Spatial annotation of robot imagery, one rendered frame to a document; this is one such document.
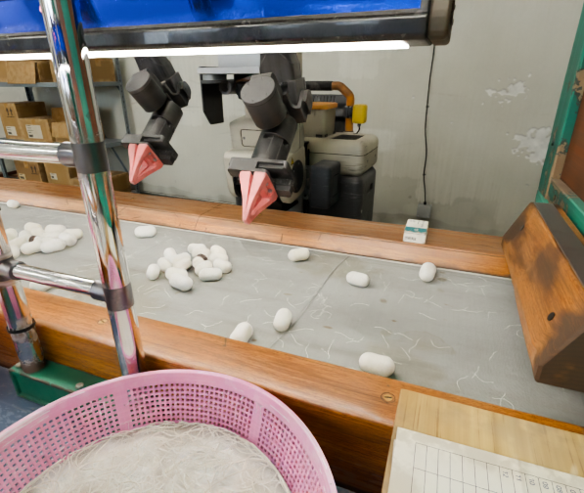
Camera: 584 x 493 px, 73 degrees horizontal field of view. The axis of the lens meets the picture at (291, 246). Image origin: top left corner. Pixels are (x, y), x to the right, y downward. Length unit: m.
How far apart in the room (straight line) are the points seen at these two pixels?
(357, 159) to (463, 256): 0.82
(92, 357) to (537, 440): 0.42
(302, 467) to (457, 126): 2.31
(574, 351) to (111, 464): 0.37
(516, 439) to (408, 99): 2.30
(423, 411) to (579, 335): 0.13
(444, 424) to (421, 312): 0.22
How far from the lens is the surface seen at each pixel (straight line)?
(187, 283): 0.56
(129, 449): 0.40
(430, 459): 0.31
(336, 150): 1.43
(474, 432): 0.34
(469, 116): 2.51
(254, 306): 0.52
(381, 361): 0.41
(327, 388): 0.37
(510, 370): 0.47
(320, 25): 0.36
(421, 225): 0.70
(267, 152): 0.65
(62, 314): 0.53
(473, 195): 2.59
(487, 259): 0.67
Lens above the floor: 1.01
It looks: 23 degrees down
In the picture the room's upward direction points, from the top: straight up
